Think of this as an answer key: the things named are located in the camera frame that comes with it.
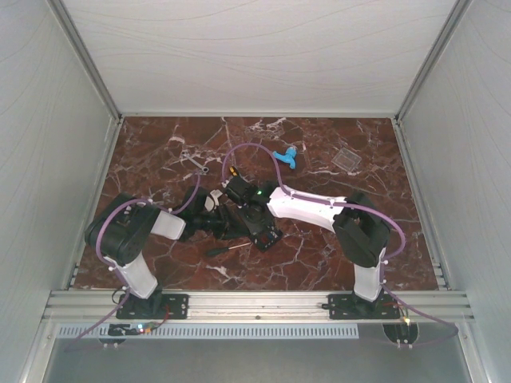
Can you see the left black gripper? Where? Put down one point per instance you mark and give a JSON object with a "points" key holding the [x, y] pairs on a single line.
{"points": [[223, 223]]}

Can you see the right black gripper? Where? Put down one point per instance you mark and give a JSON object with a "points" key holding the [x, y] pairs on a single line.
{"points": [[251, 227]]}

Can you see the black fuse box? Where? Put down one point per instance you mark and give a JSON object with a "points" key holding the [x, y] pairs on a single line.
{"points": [[267, 238]]}

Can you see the clear fuse box lid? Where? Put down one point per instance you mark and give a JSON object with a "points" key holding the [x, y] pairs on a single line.
{"points": [[346, 160]]}

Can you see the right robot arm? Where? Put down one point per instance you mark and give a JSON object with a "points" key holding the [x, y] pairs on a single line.
{"points": [[362, 234]]}

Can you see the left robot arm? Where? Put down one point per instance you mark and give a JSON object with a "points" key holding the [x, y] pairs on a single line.
{"points": [[121, 231]]}

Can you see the yellow black screwdriver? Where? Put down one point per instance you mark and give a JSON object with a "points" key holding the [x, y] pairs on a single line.
{"points": [[233, 171]]}

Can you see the silver wrench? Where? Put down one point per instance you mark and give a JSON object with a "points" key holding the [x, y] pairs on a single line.
{"points": [[187, 156]]}

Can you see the blue plastic faucet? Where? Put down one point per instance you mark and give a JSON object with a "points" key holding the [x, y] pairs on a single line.
{"points": [[288, 157]]}

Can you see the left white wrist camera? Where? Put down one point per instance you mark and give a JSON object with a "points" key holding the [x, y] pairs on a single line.
{"points": [[212, 200]]}

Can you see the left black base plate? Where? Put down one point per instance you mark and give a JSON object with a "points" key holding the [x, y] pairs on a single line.
{"points": [[158, 306]]}

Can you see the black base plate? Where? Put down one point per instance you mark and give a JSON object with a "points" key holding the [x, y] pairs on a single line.
{"points": [[351, 306], [158, 306]]}

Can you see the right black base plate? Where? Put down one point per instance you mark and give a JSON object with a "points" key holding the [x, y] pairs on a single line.
{"points": [[351, 306]]}

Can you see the aluminium front rail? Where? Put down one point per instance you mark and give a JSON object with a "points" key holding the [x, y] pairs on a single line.
{"points": [[207, 306]]}

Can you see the slotted grey cable duct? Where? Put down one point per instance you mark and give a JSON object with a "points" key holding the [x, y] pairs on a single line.
{"points": [[226, 331]]}

